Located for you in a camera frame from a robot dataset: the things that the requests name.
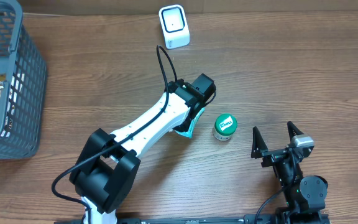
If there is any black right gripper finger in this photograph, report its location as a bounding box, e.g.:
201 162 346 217
251 126 268 159
287 121 303 140

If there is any green lidded jar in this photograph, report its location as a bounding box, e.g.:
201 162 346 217
213 113 238 141

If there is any teal snack pouch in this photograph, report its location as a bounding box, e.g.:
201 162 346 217
176 108 205 139

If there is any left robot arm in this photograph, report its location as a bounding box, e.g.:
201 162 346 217
69 73 216 223

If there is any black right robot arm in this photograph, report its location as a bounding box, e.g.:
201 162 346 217
244 121 330 224

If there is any white barcode scanner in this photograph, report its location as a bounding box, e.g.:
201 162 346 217
158 4 190 49

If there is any grey plastic mesh basket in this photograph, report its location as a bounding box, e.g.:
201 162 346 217
0 0 48 159

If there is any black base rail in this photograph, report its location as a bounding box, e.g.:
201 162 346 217
54 213 331 224

